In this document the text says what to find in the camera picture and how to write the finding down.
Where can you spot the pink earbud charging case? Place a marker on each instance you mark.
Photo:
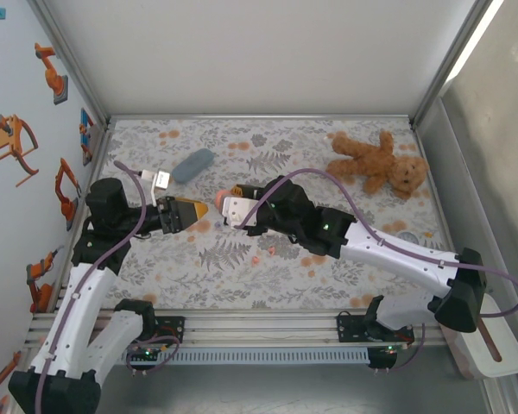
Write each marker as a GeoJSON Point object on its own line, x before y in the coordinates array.
{"type": "Point", "coordinates": [222, 199]}

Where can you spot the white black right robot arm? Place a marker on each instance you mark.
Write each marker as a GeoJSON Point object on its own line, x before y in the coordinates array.
{"type": "Point", "coordinates": [406, 259]}

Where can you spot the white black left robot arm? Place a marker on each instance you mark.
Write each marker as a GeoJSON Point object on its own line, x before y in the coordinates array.
{"type": "Point", "coordinates": [86, 297]}

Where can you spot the blue-grey glasses case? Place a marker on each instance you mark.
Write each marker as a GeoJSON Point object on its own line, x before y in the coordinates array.
{"type": "Point", "coordinates": [194, 166]}

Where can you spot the brown teddy bear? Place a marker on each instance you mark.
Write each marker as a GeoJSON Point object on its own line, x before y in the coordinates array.
{"type": "Point", "coordinates": [371, 161]}

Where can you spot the black controller board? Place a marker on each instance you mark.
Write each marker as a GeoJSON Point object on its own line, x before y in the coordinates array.
{"type": "Point", "coordinates": [384, 358]}
{"type": "Point", "coordinates": [149, 354]}

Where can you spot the white tissue box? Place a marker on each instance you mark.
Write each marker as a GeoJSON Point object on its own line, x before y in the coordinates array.
{"type": "Point", "coordinates": [505, 353]}

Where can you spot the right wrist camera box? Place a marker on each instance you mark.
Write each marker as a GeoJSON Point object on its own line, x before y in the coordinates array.
{"type": "Point", "coordinates": [237, 207]}

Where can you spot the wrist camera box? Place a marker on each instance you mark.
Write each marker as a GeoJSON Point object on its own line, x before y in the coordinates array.
{"type": "Point", "coordinates": [237, 207]}
{"type": "Point", "coordinates": [162, 179]}

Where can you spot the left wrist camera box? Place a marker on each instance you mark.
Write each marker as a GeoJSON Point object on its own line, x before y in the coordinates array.
{"type": "Point", "coordinates": [162, 179]}

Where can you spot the aluminium table side rail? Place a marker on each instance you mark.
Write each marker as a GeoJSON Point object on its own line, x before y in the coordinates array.
{"type": "Point", "coordinates": [98, 155]}
{"type": "Point", "coordinates": [422, 146]}

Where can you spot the long aluminium table edge rail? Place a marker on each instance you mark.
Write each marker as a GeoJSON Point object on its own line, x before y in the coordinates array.
{"type": "Point", "coordinates": [259, 117]}

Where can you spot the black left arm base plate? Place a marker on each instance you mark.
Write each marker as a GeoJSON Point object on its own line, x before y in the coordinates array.
{"type": "Point", "coordinates": [172, 330]}

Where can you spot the aluminium mounting rail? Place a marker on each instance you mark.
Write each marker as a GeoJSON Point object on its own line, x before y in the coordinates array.
{"type": "Point", "coordinates": [259, 332]}

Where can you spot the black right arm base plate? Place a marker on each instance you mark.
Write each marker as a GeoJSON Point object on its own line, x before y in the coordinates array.
{"type": "Point", "coordinates": [349, 330]}

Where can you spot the aluminium frame post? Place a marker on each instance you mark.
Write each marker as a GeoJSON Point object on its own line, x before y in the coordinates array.
{"type": "Point", "coordinates": [70, 60]}
{"type": "Point", "coordinates": [450, 60]}

